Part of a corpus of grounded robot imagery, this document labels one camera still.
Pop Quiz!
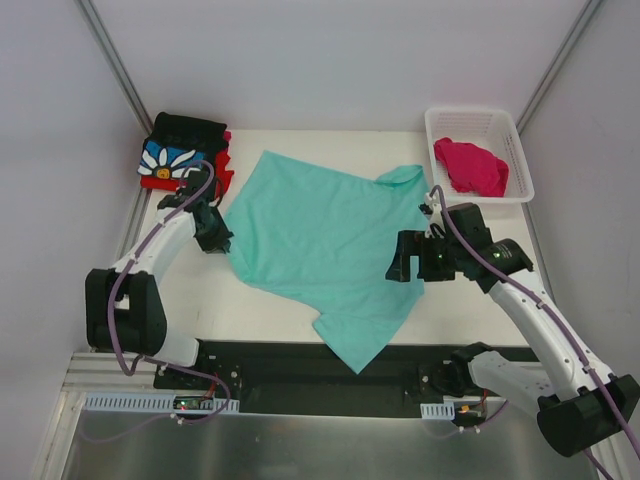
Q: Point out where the teal t shirt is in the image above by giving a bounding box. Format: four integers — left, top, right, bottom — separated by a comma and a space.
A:
225, 151, 427, 373

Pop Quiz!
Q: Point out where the white plastic basket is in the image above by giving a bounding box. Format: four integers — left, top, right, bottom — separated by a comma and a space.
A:
424, 107, 534, 204

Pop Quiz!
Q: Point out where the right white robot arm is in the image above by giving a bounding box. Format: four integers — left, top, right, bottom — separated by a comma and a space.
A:
386, 200, 639, 457

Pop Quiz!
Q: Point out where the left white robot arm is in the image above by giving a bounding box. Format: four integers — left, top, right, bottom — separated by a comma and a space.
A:
85, 169, 232, 389

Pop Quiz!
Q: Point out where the red folded t shirt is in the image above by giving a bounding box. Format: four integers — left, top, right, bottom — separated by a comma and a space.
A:
138, 150, 234, 196

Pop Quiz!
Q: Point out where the magenta t shirt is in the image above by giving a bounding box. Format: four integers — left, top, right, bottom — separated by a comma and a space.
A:
434, 137, 510, 198

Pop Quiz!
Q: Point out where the pink folded t shirt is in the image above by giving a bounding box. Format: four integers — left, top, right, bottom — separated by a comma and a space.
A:
223, 131, 232, 150

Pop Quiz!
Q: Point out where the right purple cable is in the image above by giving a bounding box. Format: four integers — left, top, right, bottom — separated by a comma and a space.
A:
424, 184, 640, 480

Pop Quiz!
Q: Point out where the right white cable duct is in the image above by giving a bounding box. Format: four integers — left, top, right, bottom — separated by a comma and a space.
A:
420, 402, 456, 421

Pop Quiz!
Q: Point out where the white cable duct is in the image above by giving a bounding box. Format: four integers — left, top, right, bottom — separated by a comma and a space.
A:
84, 393, 240, 416
420, 402, 456, 421

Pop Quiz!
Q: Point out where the left white cable duct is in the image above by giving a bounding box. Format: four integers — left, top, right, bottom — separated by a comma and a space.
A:
84, 393, 240, 416

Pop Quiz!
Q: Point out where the left aluminium frame post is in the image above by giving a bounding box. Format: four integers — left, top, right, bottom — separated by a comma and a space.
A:
75, 0, 153, 134

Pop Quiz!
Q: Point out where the aluminium frame post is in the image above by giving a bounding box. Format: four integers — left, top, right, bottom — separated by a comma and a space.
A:
75, 0, 153, 134
516, 0, 607, 135

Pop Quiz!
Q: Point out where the right aluminium frame post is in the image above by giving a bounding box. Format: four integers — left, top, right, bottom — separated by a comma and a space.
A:
516, 0, 607, 135

